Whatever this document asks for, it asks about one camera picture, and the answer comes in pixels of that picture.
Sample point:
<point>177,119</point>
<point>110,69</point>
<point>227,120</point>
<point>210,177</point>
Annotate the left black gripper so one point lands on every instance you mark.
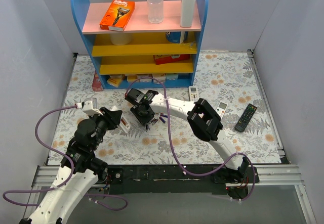
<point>113,115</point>

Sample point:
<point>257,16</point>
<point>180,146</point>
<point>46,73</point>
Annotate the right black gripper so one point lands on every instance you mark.
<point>141,114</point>

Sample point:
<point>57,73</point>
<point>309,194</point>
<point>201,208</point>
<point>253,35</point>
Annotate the white remote control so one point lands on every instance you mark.
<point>124,124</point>

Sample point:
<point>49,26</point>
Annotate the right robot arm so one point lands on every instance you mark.
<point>203,120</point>

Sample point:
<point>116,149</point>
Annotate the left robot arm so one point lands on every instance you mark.
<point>79,169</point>

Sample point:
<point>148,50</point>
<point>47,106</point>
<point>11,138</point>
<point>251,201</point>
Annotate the white AC remote near shelf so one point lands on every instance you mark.
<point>193,93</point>

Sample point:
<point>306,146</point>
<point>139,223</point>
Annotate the white AC remote right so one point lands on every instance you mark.
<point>221,109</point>

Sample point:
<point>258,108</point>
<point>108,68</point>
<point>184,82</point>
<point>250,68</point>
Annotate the black TV remote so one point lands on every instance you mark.
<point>245,118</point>

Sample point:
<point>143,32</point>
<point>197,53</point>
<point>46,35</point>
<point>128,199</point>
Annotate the yellow soap box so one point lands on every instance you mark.
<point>115,80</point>

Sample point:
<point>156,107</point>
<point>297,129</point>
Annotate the light blue tissue pack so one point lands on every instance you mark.
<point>172,76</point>

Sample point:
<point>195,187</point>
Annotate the red flat box on shelf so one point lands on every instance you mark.
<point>165,59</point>

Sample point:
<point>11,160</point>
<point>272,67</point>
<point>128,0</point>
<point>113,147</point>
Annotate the blue wooden shelf unit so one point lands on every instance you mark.
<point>148,40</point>

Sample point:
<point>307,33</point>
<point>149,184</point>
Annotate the black base bar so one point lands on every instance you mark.
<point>136,179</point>

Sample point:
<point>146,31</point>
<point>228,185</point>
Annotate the white cup on shelf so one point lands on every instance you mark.
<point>120,39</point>

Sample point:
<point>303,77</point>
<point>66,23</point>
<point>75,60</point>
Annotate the blue white round container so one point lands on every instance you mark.
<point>177,37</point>

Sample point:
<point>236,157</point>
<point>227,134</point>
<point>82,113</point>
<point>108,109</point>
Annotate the floral table mat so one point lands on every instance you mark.
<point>220,77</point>

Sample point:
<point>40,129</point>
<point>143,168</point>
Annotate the orange Gillette razor box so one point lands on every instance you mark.
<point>117,16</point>

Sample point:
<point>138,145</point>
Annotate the clear plastic water bottle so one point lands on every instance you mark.
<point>155,11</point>

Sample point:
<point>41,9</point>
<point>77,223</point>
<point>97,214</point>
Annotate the white tall bottle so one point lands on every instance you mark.
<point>187,12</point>

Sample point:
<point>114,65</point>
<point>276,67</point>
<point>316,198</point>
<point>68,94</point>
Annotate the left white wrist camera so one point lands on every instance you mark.
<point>89,107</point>

